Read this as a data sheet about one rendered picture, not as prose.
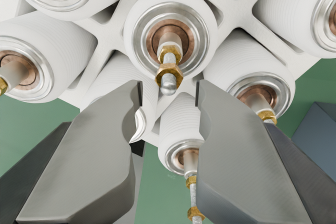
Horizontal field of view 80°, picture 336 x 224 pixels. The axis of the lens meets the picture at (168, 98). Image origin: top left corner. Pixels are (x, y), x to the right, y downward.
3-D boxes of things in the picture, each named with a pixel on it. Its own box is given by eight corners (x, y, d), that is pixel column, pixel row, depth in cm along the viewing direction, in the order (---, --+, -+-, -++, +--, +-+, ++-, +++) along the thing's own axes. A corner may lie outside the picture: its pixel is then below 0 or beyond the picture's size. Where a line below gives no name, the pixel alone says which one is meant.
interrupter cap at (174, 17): (144, -13, 18) (143, -13, 17) (222, 19, 19) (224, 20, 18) (124, 63, 21) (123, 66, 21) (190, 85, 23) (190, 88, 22)
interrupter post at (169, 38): (162, 26, 19) (161, 36, 16) (186, 35, 20) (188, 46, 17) (155, 49, 20) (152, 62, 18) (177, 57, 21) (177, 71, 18)
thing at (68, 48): (60, 50, 39) (-11, 102, 24) (50, -4, 34) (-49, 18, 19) (109, 56, 40) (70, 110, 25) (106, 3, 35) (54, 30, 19)
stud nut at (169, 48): (154, 51, 17) (154, 54, 16) (171, 39, 17) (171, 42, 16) (168, 68, 18) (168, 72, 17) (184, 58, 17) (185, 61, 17)
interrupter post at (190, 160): (197, 163, 30) (199, 183, 27) (181, 160, 29) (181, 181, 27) (201, 151, 28) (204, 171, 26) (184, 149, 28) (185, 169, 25)
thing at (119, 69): (159, 86, 43) (151, 150, 28) (114, 81, 43) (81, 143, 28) (164, 42, 38) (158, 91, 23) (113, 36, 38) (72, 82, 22)
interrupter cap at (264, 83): (250, 58, 21) (252, 60, 20) (303, 89, 23) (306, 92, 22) (208, 109, 24) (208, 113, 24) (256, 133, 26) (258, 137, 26)
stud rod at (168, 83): (162, 47, 19) (156, 88, 12) (171, 41, 18) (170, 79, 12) (168, 55, 19) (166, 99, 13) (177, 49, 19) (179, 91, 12)
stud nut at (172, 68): (150, 70, 14) (149, 75, 13) (170, 56, 13) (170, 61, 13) (167, 90, 15) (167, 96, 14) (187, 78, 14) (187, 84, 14)
